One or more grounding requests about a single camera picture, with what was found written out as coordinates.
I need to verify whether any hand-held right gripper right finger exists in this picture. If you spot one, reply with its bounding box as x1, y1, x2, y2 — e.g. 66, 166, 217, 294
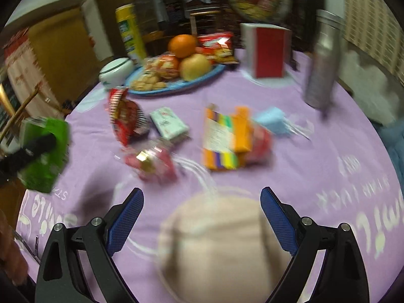
260, 187, 370, 303

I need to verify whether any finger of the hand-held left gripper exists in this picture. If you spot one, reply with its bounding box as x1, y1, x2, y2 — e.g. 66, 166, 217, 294
18, 133, 58, 158

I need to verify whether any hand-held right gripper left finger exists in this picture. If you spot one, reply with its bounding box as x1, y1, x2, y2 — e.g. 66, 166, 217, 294
35, 187, 145, 303

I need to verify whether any green tea carton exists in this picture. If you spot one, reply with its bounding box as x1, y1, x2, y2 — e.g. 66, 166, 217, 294
17, 117, 70, 193

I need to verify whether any blue face mask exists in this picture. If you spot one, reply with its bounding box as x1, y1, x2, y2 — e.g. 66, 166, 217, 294
252, 107, 314, 141

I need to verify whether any person's left hand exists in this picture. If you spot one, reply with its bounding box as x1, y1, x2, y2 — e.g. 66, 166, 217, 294
0, 210, 30, 286

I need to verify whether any wooden chair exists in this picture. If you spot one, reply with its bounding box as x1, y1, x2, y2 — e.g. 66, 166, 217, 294
0, 84, 43, 142

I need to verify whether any purple printed tablecloth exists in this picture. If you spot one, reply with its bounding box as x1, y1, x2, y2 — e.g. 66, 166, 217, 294
16, 49, 400, 303

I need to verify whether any red clear candy wrapper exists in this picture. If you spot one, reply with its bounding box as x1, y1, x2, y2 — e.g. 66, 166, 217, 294
124, 139, 180, 183

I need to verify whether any white and red curtain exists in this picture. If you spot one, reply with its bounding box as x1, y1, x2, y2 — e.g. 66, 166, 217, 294
3, 28, 60, 114

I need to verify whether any red plastic packet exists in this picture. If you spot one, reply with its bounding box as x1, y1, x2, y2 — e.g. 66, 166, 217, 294
248, 123, 274, 165

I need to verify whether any red chocolate snack packet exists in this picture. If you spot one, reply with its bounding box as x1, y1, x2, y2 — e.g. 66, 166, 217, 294
109, 88, 150, 146

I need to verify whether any orange wooden door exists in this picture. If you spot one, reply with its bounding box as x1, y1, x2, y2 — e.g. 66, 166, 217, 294
27, 6, 102, 114

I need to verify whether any white lidded jar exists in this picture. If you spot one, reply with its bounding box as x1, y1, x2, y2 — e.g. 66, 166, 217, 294
99, 57, 135, 88

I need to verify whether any colourful striped box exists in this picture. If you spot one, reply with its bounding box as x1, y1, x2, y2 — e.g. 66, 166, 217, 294
202, 105, 247, 171

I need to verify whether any small white tissue pack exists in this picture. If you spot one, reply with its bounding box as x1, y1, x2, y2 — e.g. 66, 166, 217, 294
149, 107, 190, 140

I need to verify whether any pile of cookies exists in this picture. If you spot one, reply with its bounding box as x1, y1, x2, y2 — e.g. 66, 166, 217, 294
130, 73, 167, 93

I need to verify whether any tall wooden cabinet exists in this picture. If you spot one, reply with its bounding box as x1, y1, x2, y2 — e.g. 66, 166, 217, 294
91, 0, 158, 64

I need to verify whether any yellow canister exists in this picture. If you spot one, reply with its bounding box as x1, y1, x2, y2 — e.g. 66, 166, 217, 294
115, 3, 148, 67

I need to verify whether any wrapped orange pastry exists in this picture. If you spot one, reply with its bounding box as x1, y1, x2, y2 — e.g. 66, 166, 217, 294
151, 54, 181, 81

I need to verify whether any steel bottle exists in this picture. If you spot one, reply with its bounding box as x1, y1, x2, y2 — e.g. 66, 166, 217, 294
303, 9, 346, 109

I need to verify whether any blue oval plate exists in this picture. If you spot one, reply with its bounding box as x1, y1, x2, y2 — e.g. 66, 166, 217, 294
124, 64, 227, 96

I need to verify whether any yellow apple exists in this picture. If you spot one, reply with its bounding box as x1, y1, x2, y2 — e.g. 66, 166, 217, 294
180, 54, 212, 82

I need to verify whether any red and white tissue box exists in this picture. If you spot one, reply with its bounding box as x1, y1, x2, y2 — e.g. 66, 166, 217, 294
240, 23, 292, 79

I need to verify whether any orange fruit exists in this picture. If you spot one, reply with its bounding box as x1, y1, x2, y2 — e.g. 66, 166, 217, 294
168, 34, 198, 59

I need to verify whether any red biscuit packet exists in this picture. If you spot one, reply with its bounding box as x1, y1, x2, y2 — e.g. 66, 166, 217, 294
197, 32, 239, 65

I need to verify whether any round decorative table screen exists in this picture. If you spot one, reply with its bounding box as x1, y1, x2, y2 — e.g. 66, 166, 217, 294
225, 0, 292, 26

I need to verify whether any checked curtain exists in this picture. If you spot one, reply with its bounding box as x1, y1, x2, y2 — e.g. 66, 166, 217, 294
342, 0, 404, 83

